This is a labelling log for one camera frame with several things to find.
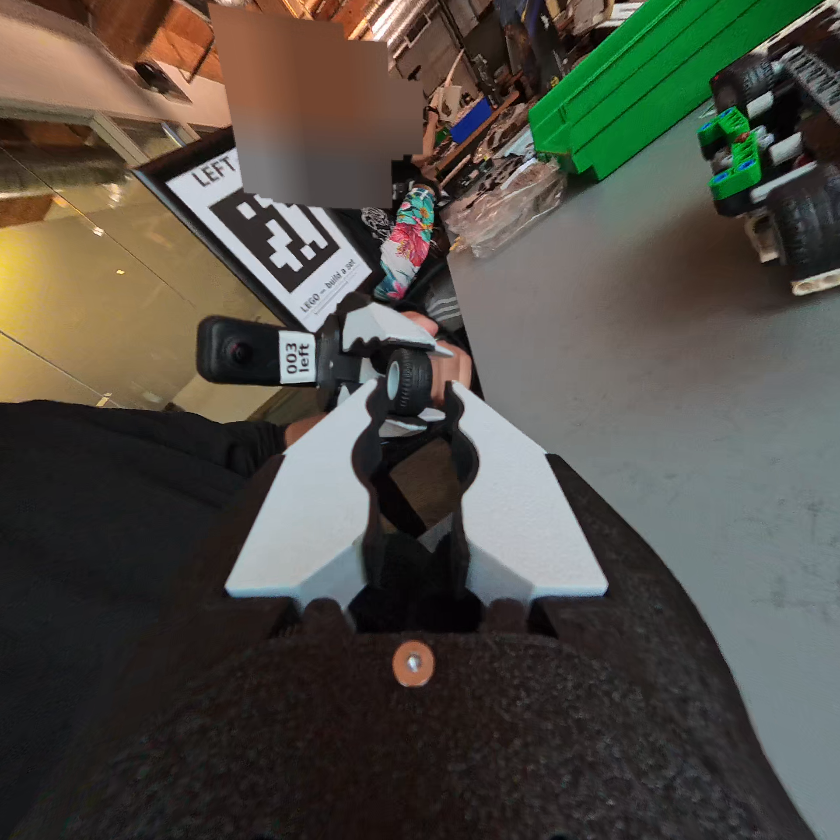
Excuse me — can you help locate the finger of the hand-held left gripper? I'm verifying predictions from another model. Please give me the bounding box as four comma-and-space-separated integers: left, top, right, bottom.
377, 406, 450, 437
343, 306, 456, 358

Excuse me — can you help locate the small blue crate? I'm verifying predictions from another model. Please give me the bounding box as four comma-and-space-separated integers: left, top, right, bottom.
451, 98, 494, 143

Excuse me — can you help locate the black round device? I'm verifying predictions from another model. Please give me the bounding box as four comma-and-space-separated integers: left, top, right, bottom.
134, 59, 193, 104

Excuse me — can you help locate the clear plastic bag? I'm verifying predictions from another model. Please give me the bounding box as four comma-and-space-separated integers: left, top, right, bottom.
445, 156, 567, 258

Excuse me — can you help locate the person's left hand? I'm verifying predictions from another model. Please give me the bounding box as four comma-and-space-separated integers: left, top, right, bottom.
400, 312, 476, 403

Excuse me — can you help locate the black green lego truck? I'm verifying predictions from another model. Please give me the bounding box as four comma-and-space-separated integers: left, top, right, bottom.
696, 25, 840, 298

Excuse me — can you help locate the printed marker sign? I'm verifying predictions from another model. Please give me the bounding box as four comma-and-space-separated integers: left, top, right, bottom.
133, 146, 370, 333

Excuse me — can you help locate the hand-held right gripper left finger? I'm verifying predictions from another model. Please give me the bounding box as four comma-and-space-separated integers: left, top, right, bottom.
225, 379, 389, 616

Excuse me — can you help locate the small black lego wheel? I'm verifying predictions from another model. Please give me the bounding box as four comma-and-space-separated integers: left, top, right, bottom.
385, 348, 436, 417

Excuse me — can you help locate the green plastic bin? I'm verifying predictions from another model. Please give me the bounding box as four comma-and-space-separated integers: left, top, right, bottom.
528, 0, 791, 181

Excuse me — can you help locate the cluttered wooden table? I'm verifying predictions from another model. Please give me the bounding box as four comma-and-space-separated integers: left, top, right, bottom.
430, 79, 546, 191

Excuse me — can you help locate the person's black clothing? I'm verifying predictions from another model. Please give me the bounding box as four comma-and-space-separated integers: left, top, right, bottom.
0, 399, 290, 840

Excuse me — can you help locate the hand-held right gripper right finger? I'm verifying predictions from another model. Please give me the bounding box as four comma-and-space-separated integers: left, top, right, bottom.
444, 381, 609, 606

